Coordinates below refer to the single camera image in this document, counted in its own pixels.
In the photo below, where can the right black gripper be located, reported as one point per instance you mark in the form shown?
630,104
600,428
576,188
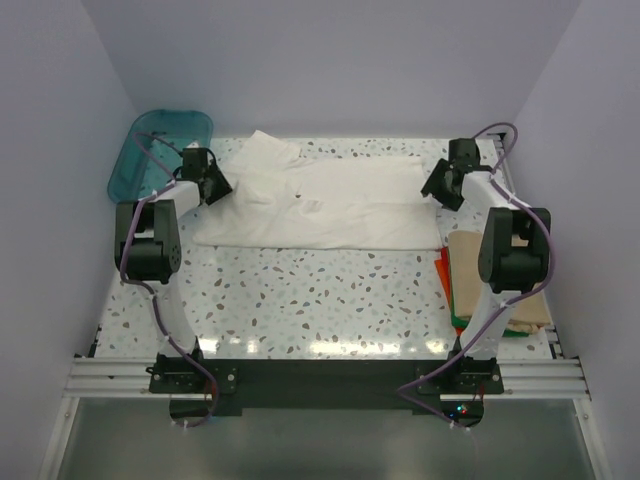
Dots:
433,186

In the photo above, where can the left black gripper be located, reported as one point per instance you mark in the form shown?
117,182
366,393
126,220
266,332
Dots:
223,187

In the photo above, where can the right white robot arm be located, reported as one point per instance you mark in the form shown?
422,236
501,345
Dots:
515,259

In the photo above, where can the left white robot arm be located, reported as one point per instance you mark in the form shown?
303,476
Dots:
148,248

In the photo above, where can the teal plastic basket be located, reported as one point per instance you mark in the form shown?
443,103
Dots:
150,152

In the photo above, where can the orange folded t shirt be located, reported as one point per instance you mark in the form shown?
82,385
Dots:
442,266

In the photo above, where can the green folded t shirt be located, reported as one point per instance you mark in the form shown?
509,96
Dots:
511,331

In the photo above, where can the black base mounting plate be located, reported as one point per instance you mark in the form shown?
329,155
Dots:
227,387

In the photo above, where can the aluminium frame rail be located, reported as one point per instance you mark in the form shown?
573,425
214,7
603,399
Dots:
113,377

